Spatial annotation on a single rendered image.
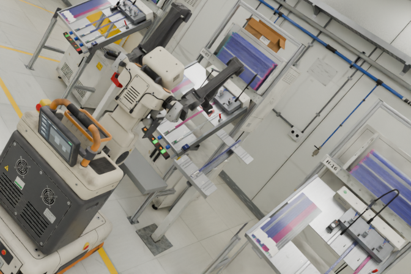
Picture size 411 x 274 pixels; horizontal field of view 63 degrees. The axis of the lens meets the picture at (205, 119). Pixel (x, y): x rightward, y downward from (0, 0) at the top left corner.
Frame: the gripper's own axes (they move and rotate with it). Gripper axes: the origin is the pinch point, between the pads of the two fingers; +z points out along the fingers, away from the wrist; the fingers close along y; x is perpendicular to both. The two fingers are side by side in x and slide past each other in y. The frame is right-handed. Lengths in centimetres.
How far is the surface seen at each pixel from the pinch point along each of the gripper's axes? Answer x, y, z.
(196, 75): -25, 45, 15
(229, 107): -21.9, -3.2, 8.6
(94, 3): 0, 194, 15
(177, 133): 24.2, 4.8, 13.9
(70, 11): 27, 196, 15
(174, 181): 40, -7, 60
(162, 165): 40, 11, 60
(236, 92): -35.6, 4.5, 6.8
